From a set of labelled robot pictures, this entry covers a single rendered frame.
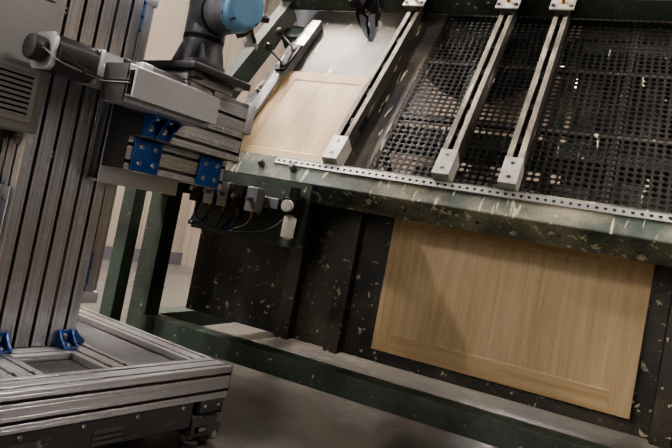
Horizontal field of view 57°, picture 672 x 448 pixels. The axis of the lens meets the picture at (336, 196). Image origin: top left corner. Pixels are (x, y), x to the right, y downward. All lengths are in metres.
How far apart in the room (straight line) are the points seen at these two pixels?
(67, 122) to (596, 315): 1.73
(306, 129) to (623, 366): 1.44
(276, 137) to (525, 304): 1.16
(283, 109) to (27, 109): 1.32
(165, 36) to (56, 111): 4.46
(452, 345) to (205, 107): 1.27
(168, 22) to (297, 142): 3.82
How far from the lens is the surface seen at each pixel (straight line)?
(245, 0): 1.71
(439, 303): 2.34
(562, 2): 2.90
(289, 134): 2.57
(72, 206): 1.79
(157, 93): 1.52
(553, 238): 2.08
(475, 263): 2.31
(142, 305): 2.70
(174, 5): 6.26
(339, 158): 2.33
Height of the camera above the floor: 0.68
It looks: 3 degrees up
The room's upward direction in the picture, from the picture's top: 11 degrees clockwise
